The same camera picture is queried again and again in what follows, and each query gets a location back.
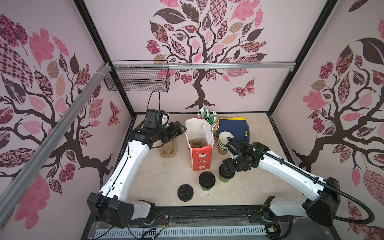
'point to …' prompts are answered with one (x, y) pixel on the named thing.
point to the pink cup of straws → (206, 114)
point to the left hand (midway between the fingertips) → (181, 133)
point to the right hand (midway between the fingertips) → (229, 166)
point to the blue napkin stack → (237, 128)
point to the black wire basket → (138, 76)
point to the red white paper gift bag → (201, 159)
